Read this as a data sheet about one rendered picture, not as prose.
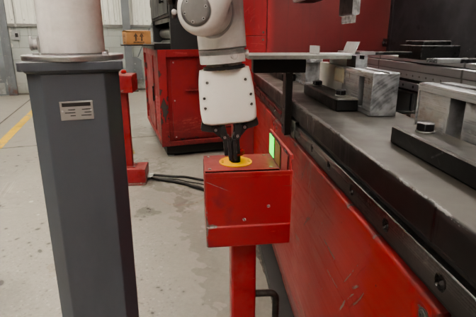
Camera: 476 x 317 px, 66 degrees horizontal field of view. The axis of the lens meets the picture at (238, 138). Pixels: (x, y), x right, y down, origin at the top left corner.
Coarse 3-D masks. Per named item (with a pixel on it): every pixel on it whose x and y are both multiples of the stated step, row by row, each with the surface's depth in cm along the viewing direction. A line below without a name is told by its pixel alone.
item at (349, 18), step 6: (342, 0) 101; (348, 0) 97; (354, 0) 94; (360, 0) 94; (342, 6) 101; (348, 6) 97; (354, 6) 94; (360, 6) 94; (342, 12) 101; (348, 12) 97; (354, 12) 95; (342, 18) 104; (348, 18) 99; (354, 18) 96
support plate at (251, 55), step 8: (256, 56) 92; (264, 56) 92; (272, 56) 92; (280, 56) 92; (288, 56) 92; (296, 56) 92; (304, 56) 93; (312, 56) 93; (320, 56) 93; (328, 56) 93; (336, 56) 93; (344, 56) 93
